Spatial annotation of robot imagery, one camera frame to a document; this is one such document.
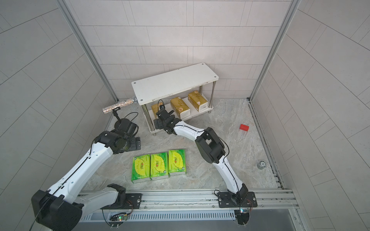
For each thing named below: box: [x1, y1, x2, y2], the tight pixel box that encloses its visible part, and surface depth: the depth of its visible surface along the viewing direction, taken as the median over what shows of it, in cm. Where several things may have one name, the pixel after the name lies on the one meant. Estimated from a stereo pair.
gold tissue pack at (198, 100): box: [187, 89, 209, 113], surface depth 104 cm
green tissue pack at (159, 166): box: [150, 152, 170, 181], surface depth 79 cm
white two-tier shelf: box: [131, 62, 220, 137], surface depth 85 cm
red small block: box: [239, 123, 250, 132], surface depth 101 cm
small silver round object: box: [256, 160, 267, 170], surface depth 82 cm
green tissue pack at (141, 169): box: [131, 154, 152, 184], surface depth 77 cm
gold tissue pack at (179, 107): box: [170, 96, 191, 120], surface depth 98 cm
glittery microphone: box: [102, 96, 138, 115], surface depth 88 cm
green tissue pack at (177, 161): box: [168, 149, 187, 176], surface depth 80 cm
